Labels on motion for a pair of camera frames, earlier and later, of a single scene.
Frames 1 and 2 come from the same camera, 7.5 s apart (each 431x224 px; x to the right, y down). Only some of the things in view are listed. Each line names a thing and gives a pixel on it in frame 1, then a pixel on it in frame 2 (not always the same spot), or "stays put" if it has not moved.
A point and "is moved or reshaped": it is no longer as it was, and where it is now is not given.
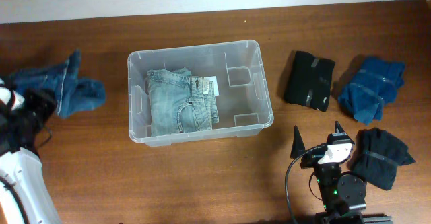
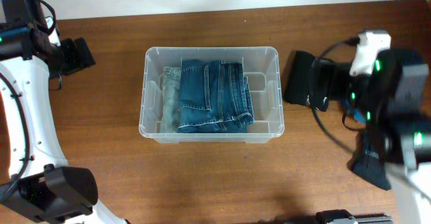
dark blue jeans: (72, 94) to (215, 97)
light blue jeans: (179, 102) is moved or reshaped
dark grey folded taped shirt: (376, 155) stays put
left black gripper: (47, 99) to (77, 61)
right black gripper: (310, 158) to (327, 69)
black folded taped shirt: (310, 82) stays put
